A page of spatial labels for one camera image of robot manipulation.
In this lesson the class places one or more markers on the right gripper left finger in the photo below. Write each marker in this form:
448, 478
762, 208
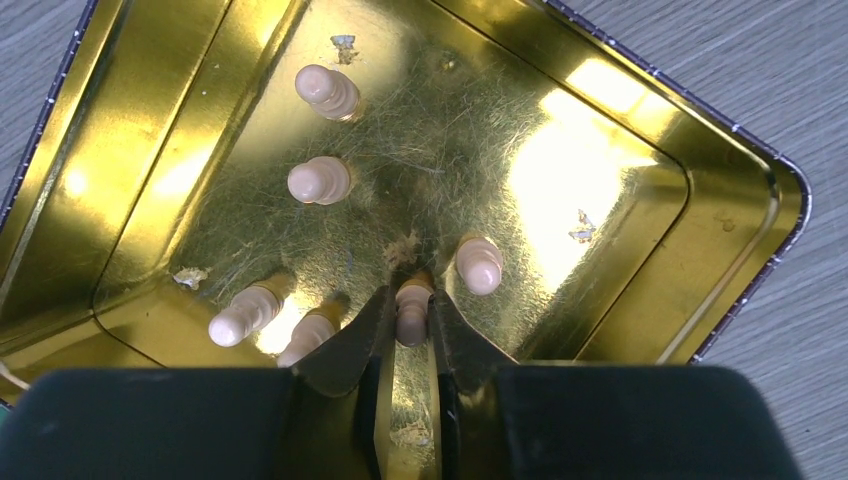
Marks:
325, 417

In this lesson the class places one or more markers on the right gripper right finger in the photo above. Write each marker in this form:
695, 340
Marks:
500, 419

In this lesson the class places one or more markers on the light wooden pawn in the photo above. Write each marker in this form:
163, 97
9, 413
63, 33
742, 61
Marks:
480, 265
412, 312
249, 311
330, 93
322, 180
310, 333

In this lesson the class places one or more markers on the gold metal tin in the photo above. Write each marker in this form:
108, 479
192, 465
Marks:
634, 220

